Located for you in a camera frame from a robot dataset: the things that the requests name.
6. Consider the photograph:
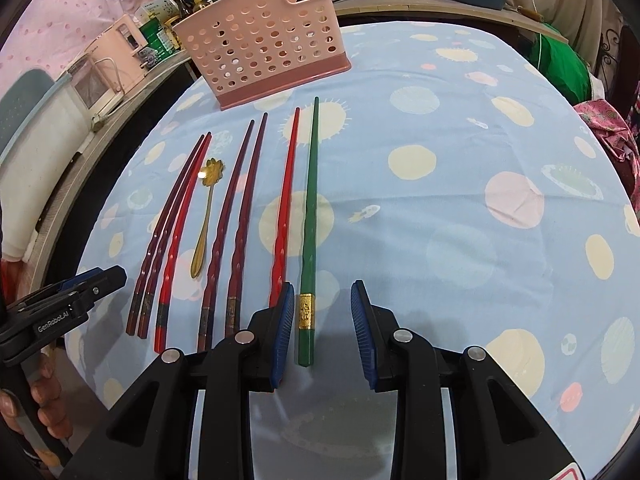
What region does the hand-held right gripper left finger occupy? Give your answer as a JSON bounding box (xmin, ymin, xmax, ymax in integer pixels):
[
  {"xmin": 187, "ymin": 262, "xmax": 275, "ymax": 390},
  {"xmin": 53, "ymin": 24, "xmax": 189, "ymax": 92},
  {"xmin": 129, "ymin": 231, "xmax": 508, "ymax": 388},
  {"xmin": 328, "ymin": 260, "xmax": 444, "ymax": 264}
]
[{"xmin": 60, "ymin": 282, "xmax": 296, "ymax": 480}]

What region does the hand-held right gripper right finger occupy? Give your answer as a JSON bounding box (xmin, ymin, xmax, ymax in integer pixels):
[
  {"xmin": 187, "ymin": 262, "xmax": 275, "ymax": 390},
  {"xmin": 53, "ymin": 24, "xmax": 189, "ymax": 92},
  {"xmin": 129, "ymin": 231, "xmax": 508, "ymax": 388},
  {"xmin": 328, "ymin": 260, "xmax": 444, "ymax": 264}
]
[{"xmin": 349, "ymin": 280, "xmax": 584, "ymax": 480}]

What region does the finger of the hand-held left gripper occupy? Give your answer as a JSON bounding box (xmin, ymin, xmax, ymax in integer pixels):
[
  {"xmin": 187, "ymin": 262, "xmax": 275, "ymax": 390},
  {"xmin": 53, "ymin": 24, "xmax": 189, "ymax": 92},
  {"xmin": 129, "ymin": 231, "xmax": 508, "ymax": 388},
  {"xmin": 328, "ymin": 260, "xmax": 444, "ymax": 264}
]
[
  {"xmin": 74, "ymin": 265, "xmax": 127, "ymax": 306},
  {"xmin": 57, "ymin": 269, "xmax": 104, "ymax": 294}
]

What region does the gold flower spoon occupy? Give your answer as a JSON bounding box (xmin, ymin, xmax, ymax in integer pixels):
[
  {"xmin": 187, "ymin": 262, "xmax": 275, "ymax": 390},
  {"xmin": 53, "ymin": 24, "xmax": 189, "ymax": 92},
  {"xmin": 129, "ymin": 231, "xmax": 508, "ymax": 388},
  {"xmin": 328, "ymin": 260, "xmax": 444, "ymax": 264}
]
[{"xmin": 191, "ymin": 158, "xmax": 227, "ymax": 278}]

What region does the pink perforated utensil basket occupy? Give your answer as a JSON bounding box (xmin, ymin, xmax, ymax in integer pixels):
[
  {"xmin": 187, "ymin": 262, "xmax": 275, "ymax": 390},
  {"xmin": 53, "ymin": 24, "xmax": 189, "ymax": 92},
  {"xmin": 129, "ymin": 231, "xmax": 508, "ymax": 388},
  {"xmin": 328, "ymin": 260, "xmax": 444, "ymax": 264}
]
[{"xmin": 171, "ymin": 0, "xmax": 352, "ymax": 112}]

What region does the person's left hand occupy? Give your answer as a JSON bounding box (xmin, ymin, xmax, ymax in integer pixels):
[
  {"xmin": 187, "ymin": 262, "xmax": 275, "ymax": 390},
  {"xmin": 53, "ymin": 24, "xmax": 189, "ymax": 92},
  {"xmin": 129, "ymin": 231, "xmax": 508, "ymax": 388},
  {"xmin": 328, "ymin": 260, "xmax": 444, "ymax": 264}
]
[{"xmin": 0, "ymin": 369, "xmax": 77, "ymax": 456}]

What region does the wooden side shelf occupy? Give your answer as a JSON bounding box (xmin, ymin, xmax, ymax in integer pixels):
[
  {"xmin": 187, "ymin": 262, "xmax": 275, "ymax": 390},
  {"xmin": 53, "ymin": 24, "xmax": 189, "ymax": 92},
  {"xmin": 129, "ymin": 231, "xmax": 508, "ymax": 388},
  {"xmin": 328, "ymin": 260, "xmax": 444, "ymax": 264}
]
[{"xmin": 30, "ymin": 55, "xmax": 197, "ymax": 271}]

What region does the blue polka dot tablecloth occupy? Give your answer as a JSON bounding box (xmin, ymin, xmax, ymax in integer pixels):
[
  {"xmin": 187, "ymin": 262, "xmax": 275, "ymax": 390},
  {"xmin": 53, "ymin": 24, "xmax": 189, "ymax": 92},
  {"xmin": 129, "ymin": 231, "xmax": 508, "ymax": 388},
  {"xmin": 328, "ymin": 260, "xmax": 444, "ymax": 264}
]
[{"xmin": 62, "ymin": 20, "xmax": 640, "ymax": 480}]

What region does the grey-blue plastic bin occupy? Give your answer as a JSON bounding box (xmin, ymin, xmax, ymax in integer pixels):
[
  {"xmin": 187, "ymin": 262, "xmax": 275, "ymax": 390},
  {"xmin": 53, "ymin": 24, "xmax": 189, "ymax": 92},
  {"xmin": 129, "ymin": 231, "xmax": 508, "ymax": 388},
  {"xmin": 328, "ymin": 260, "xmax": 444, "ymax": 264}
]
[{"xmin": 0, "ymin": 67, "xmax": 57, "ymax": 161}]

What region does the pink electric kettle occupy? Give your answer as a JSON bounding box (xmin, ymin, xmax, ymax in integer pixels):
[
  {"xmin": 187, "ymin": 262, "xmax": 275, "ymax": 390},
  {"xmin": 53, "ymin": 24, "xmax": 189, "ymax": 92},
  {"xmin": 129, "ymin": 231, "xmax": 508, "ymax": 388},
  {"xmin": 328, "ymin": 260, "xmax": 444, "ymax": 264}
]
[{"xmin": 97, "ymin": 15, "xmax": 151, "ymax": 96}]

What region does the green tin can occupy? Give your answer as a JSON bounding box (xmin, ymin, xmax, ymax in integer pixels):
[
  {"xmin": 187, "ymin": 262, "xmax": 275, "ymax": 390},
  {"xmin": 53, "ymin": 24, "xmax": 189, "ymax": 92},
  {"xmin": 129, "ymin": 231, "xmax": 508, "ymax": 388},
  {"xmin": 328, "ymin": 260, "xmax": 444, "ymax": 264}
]
[{"xmin": 140, "ymin": 15, "xmax": 177, "ymax": 61}]

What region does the pink spotted curtain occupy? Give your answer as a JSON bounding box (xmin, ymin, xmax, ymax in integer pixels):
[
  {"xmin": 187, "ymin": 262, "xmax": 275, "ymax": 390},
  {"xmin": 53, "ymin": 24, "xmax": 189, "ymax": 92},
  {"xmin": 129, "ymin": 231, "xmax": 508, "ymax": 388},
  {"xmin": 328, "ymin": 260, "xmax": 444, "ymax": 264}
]
[{"xmin": 0, "ymin": 0, "xmax": 172, "ymax": 126}]

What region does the white flower print carton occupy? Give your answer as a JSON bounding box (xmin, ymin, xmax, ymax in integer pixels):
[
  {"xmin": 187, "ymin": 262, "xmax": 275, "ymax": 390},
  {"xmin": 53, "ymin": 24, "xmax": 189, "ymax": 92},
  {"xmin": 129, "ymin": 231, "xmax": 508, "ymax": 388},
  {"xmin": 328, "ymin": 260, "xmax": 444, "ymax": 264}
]
[{"xmin": 141, "ymin": 0, "xmax": 179, "ymax": 23}]

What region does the pink floral cloth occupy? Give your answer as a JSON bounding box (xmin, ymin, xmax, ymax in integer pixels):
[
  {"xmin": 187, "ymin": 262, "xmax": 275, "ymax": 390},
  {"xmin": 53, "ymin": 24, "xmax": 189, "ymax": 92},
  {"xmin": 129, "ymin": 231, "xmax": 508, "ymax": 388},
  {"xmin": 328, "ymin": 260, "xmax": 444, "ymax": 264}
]
[{"xmin": 572, "ymin": 100, "xmax": 640, "ymax": 187}]

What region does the beige countertop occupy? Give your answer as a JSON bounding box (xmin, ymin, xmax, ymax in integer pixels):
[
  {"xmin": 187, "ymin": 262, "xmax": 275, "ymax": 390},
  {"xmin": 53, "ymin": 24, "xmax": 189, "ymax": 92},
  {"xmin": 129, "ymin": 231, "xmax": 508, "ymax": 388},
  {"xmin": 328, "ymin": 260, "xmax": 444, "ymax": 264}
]
[{"xmin": 330, "ymin": 0, "xmax": 547, "ymax": 27}]

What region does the green plastic bag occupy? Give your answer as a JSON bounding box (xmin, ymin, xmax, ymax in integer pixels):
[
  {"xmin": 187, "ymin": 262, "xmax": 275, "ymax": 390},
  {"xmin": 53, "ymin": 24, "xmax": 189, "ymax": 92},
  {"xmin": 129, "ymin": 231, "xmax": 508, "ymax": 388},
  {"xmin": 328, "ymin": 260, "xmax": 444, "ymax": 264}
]
[{"xmin": 539, "ymin": 25, "xmax": 594, "ymax": 107}]

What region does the beige curtain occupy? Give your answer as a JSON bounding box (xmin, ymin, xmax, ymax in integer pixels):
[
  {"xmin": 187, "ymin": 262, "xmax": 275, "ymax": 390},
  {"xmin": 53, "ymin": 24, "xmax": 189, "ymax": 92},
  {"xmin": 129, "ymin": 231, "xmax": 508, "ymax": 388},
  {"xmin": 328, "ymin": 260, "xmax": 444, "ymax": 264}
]
[{"xmin": 545, "ymin": 0, "xmax": 631, "ymax": 56}]

